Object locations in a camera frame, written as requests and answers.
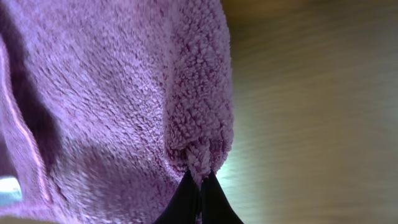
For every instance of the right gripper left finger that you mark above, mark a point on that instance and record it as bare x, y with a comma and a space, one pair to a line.
183, 206

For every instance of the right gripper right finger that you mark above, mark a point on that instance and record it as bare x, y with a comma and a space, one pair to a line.
215, 208

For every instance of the purple microfiber cloth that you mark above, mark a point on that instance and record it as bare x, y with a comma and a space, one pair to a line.
106, 104

